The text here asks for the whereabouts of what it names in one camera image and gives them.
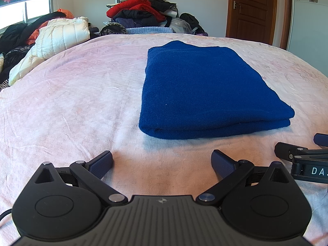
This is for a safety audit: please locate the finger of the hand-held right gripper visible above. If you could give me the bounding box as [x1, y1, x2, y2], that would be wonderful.
[314, 133, 328, 147]
[274, 142, 328, 163]

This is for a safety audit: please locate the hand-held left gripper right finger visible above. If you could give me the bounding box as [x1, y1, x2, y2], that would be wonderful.
[196, 149, 295, 207]

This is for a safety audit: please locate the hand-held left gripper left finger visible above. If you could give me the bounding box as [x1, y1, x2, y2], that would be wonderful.
[33, 151, 129, 206]

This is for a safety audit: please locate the blue towel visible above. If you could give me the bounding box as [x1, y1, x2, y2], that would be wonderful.
[138, 40, 296, 140]

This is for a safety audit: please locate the pile of dark clothes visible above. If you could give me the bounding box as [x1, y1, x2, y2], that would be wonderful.
[99, 0, 208, 37]

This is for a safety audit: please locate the pink bed blanket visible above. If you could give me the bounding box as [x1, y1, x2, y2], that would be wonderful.
[0, 32, 328, 246]

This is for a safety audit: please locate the white puffer jacket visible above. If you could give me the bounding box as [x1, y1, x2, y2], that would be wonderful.
[9, 17, 91, 86]

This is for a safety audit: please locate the leopard print garment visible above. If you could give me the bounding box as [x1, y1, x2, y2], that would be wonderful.
[99, 22, 128, 36]

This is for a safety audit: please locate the dark patterned garment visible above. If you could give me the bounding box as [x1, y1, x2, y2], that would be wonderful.
[0, 45, 35, 88]

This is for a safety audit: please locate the brown wooden door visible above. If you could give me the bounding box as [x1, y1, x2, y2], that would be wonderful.
[225, 0, 293, 51]

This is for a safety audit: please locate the light blue knit blanket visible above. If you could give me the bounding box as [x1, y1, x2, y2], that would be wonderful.
[125, 26, 175, 35]

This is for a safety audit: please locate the orange garment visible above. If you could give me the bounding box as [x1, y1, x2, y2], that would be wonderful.
[27, 8, 75, 46]

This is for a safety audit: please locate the clear plastic bag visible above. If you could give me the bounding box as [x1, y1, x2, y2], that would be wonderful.
[169, 18, 193, 34]

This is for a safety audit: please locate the black garment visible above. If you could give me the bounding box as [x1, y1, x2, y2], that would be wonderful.
[0, 11, 62, 55]

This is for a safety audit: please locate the red garment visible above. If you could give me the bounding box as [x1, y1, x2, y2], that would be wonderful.
[106, 0, 167, 22]

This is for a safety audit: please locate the window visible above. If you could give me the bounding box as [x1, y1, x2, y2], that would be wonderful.
[0, 0, 56, 29]

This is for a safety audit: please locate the black cable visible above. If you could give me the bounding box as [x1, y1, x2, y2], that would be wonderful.
[0, 207, 14, 222]

